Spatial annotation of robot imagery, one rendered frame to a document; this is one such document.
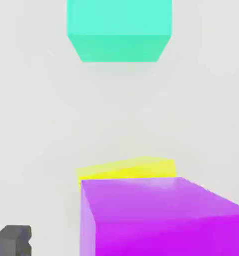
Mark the small yellow cube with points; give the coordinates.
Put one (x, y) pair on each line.
(131, 170)

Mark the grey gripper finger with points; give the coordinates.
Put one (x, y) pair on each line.
(10, 242)

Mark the large purple box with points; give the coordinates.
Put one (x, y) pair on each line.
(163, 218)

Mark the large turquoise box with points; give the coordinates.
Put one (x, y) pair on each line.
(119, 30)

